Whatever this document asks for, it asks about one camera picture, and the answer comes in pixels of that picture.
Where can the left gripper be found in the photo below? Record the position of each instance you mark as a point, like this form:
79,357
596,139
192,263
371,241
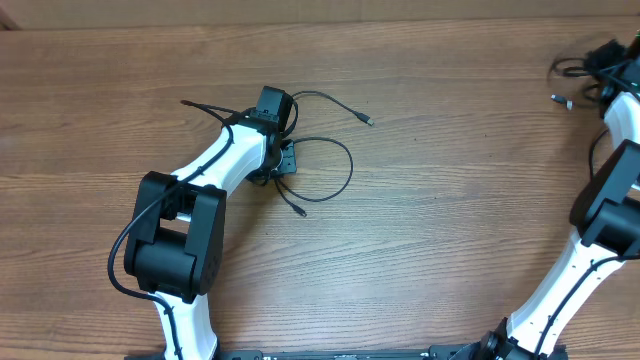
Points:
290,164

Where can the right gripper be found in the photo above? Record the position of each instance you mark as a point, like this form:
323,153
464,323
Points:
605,55

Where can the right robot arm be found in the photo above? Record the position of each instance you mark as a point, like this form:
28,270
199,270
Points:
605,219

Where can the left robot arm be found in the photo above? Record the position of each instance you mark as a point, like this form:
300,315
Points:
173,244

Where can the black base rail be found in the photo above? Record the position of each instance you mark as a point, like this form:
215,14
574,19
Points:
434,352

